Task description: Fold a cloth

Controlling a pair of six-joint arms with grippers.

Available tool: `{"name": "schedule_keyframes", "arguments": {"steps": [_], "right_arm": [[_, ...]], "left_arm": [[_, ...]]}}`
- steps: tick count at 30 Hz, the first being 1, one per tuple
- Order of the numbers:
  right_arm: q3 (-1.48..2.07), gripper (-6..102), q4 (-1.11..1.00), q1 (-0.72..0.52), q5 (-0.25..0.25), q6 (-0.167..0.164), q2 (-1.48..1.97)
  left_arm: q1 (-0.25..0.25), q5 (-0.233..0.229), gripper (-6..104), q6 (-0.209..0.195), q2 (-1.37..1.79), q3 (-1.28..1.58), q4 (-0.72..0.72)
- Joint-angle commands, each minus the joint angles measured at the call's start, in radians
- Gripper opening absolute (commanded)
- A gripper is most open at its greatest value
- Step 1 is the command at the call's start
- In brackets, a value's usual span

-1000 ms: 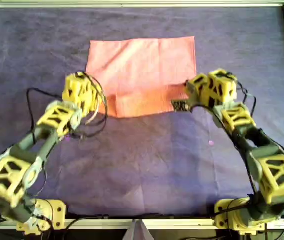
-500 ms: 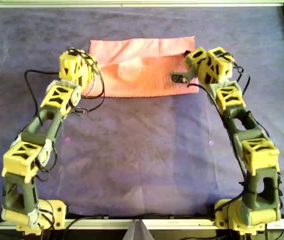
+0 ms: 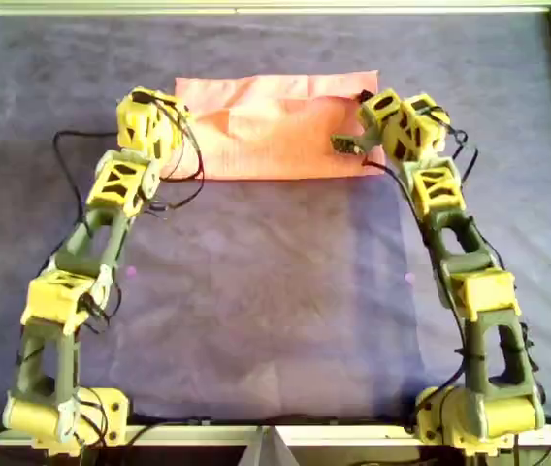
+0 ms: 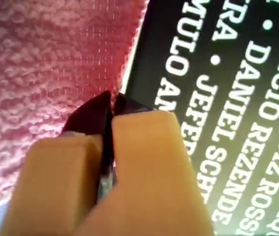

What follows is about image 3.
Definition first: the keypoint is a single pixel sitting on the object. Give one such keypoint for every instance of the blue nonwoven table cover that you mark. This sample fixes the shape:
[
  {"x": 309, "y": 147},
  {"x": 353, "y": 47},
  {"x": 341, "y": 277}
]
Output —
[{"x": 275, "y": 291}]

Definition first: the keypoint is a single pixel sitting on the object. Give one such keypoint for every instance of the right yellow grey robot arm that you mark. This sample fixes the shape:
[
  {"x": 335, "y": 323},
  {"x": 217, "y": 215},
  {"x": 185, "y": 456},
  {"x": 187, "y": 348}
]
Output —
[{"x": 489, "y": 291}]

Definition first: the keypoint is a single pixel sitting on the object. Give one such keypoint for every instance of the aluminium table frame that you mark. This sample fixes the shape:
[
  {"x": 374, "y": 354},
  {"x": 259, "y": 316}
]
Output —
[{"x": 198, "y": 435}]

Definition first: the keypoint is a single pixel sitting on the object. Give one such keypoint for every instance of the purple round sticker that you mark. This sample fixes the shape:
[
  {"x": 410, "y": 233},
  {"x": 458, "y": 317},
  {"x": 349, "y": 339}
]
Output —
[{"x": 131, "y": 272}]

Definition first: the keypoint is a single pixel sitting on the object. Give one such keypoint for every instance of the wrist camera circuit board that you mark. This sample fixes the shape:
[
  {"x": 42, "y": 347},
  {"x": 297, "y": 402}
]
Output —
[{"x": 345, "y": 145}]

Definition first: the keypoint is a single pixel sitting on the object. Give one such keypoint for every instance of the left yellow grey robot arm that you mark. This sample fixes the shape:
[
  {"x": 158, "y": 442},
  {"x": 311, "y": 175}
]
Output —
[{"x": 57, "y": 296}]

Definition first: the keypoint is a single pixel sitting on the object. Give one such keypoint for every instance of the right yellow gripper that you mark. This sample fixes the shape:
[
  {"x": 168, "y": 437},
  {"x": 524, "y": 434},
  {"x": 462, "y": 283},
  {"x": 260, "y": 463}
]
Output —
[{"x": 387, "y": 123}]

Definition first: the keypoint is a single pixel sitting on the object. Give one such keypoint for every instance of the grey triangular stand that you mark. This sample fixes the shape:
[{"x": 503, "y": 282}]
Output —
[{"x": 268, "y": 451}]

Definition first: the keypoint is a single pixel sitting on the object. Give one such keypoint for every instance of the left yellow gripper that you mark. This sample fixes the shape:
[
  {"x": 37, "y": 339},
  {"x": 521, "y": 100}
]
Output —
[{"x": 173, "y": 121}]

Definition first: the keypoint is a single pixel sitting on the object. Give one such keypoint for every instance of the pink terry cloth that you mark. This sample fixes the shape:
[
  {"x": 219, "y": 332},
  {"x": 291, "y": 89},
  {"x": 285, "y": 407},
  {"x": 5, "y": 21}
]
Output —
[{"x": 266, "y": 145}]

